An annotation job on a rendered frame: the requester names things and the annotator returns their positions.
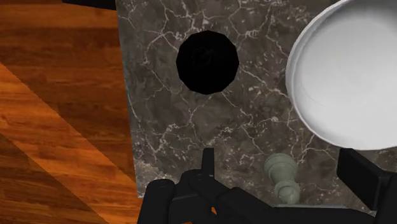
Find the white bowl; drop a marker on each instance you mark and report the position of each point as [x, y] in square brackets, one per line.
[347, 77]

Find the black round object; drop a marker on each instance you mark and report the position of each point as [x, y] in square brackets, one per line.
[207, 62]

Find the pale green chess pawn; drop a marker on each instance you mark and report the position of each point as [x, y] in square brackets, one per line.
[282, 178]

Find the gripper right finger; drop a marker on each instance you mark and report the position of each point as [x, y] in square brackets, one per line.
[366, 176]

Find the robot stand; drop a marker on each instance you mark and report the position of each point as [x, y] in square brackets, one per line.
[90, 3]

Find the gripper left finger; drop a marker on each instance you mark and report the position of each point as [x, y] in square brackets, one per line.
[192, 192]

